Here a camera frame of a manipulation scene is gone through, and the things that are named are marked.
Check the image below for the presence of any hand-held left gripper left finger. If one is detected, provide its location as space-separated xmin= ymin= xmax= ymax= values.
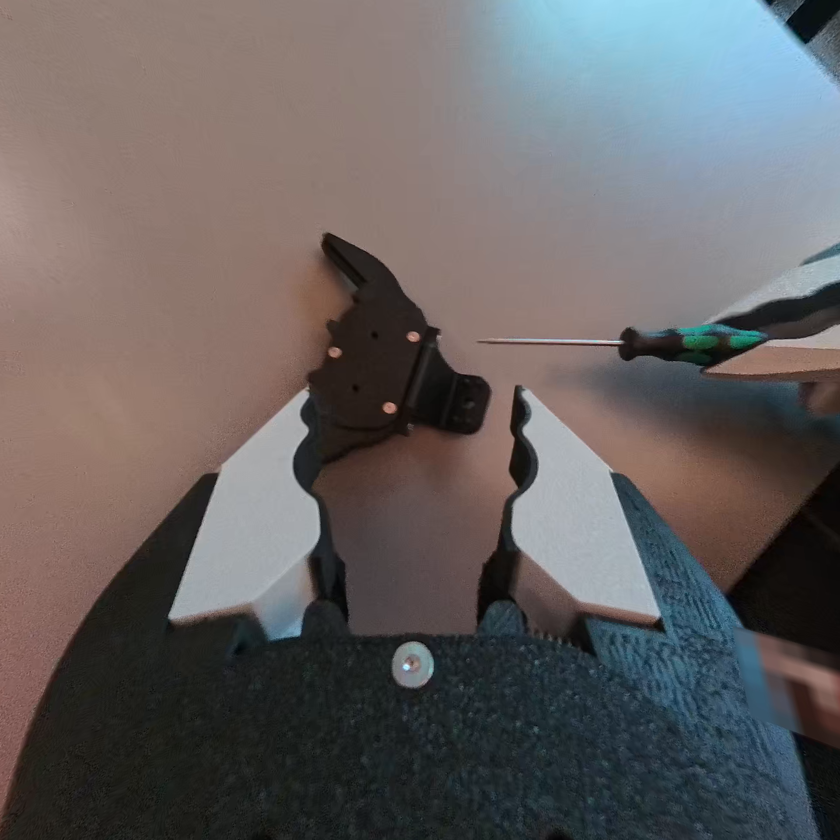
xmin=168 ymin=387 xmax=337 ymax=643

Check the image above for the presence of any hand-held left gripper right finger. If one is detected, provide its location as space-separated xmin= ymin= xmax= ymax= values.
xmin=504 ymin=385 xmax=662 ymax=630

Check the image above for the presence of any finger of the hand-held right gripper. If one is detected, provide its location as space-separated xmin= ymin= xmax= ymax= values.
xmin=701 ymin=325 xmax=840 ymax=385
xmin=707 ymin=244 xmax=840 ymax=337

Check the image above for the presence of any green black handle screwdriver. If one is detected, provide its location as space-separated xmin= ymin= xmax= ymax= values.
xmin=477 ymin=325 xmax=770 ymax=366

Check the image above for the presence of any black plastic bracket part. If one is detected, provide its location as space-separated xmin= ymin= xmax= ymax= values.
xmin=307 ymin=231 xmax=492 ymax=463

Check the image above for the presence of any white desk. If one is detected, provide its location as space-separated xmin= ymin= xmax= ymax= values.
xmin=0 ymin=0 xmax=840 ymax=818

